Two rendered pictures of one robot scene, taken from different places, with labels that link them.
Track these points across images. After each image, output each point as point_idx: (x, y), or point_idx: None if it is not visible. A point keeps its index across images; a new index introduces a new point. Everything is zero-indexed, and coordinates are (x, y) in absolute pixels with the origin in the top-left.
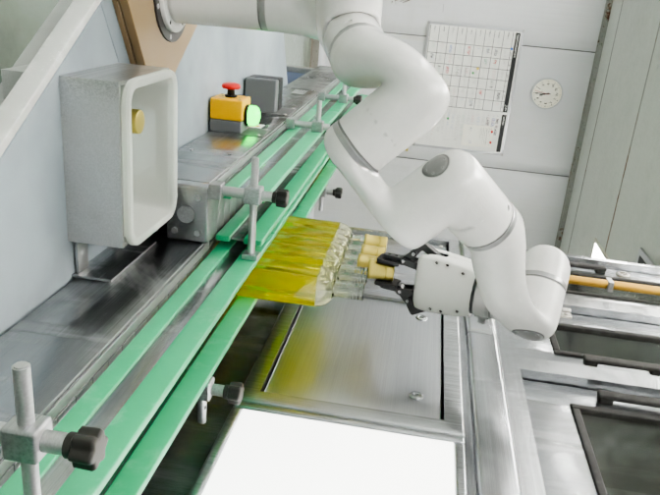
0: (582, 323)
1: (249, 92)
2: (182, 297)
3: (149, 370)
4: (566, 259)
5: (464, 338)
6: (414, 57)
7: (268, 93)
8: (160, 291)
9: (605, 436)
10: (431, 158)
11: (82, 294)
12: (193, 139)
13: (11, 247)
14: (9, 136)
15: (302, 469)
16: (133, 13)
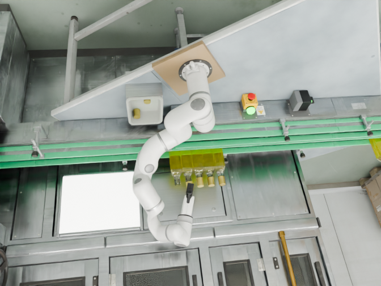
0: (256, 275)
1: (292, 96)
2: (135, 142)
3: (98, 149)
4: (173, 236)
5: (212, 226)
6: (141, 158)
7: (294, 103)
8: (131, 137)
9: (173, 276)
10: (142, 179)
11: (122, 122)
12: (224, 102)
13: (103, 107)
14: (104, 91)
15: (117, 192)
16: (161, 76)
